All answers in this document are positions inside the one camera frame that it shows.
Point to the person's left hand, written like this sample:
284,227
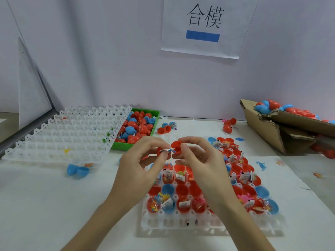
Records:
133,175

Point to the person's right hand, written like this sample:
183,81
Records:
212,172

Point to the blue egg shell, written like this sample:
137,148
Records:
78,170

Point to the small capsule cluster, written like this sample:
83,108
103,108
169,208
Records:
166,127

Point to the clear plastic egg tray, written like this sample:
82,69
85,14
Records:
63,133
172,222

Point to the cardboard box of capsules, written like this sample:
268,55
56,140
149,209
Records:
261,128

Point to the pile of finished eggs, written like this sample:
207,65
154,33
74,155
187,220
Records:
288,109

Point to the person's right forearm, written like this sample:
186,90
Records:
248,232

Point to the small orange toy piece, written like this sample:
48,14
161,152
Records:
88,165
318,175

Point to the small blue toy piece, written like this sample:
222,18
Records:
261,165

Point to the green plastic tray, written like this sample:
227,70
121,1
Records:
154,112

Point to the clear triangular panel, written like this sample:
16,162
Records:
32,89

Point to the white paper sign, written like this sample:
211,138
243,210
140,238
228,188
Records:
238,28

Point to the grey metal rail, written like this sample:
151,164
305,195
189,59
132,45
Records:
23,133

